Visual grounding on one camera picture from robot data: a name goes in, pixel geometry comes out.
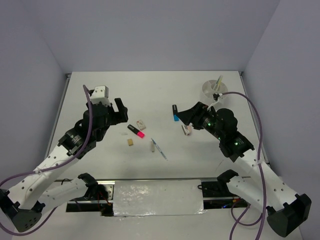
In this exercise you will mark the silver foil sheet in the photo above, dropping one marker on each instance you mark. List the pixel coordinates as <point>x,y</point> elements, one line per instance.
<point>157,198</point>

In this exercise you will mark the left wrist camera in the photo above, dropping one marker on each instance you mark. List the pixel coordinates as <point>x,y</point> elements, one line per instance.
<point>100,94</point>

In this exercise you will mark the beige chalk stick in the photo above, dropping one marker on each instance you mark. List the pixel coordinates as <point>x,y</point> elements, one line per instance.
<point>152,146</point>

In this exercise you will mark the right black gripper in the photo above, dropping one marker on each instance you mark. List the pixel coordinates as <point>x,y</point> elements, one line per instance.
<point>195,114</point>

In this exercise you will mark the white boxed eraser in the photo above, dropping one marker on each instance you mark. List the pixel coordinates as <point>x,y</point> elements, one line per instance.
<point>141,125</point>

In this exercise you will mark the blue clear pen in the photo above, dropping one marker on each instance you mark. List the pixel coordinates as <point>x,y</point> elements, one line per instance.
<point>159,149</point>

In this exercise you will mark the blue black highlighter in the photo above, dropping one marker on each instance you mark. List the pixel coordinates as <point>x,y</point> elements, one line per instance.
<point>175,111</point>

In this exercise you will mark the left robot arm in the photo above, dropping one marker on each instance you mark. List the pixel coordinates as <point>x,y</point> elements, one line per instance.
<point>25,203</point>

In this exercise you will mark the white round divided organizer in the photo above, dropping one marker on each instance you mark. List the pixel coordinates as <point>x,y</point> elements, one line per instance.
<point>208,90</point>

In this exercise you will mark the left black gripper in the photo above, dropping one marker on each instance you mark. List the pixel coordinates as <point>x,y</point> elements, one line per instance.
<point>120,116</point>

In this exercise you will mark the pink black highlighter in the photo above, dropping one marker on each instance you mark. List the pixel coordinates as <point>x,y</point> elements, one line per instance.
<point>136,131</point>

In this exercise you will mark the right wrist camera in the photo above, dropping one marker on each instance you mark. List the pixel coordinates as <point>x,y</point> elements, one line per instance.
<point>217,97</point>

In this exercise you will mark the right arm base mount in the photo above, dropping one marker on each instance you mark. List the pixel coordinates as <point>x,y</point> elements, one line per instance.
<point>216,196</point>

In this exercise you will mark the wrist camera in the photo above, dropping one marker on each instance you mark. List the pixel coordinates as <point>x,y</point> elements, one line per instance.
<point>217,97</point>
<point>100,94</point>

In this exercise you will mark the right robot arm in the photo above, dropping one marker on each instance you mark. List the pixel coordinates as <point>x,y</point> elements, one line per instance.
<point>281,206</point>

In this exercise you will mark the yellow pen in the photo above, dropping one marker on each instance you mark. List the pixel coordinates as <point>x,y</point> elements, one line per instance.
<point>214,87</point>

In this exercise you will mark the tan eraser cube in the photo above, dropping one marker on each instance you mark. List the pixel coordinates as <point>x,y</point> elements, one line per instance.
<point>130,142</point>

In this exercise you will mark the pink mini stapler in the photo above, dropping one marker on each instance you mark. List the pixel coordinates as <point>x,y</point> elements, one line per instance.
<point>186,130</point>

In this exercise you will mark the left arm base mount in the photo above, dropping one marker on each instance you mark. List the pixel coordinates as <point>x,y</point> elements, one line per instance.
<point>101,202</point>

